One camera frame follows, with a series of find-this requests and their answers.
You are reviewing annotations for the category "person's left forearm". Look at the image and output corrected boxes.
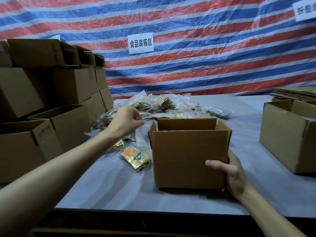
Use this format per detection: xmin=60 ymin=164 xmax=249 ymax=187
xmin=0 ymin=129 xmax=119 ymax=237

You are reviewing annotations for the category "brown cardboard box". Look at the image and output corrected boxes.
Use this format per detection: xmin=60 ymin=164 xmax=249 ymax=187
xmin=259 ymin=99 xmax=316 ymax=174
xmin=148 ymin=118 xmax=233 ymax=190

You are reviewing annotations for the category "stack of brown cardboard boxes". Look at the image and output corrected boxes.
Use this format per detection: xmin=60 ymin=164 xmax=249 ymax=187
xmin=0 ymin=38 xmax=115 ymax=183

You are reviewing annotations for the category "person's left hand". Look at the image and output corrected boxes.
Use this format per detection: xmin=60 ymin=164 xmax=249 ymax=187
xmin=107 ymin=105 xmax=145 ymax=140

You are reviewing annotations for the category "person's right forearm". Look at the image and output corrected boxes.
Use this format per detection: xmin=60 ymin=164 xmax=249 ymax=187
xmin=237 ymin=182 xmax=308 ymax=237

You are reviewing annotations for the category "clear bag of snack packets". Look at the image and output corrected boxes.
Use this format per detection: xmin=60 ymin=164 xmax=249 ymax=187
xmin=120 ymin=121 xmax=152 ymax=172

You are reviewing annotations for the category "pile of clear snack bags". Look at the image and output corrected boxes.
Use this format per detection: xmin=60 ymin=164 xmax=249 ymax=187
xmin=85 ymin=90 xmax=231 ymax=151

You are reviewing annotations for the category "white paper sign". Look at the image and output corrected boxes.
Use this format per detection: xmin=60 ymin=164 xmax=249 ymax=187
xmin=293 ymin=1 xmax=316 ymax=22
xmin=127 ymin=32 xmax=154 ymax=55

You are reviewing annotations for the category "red blue striped plastic tarp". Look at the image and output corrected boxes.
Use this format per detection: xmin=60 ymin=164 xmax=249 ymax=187
xmin=0 ymin=0 xmax=316 ymax=100

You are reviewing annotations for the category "stack of flat cardboard sheets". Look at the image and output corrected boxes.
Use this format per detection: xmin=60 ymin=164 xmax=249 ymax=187
xmin=269 ymin=87 xmax=316 ymax=103

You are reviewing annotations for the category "person's right hand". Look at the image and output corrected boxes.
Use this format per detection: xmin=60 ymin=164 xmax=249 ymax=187
xmin=205 ymin=149 xmax=250 ymax=201

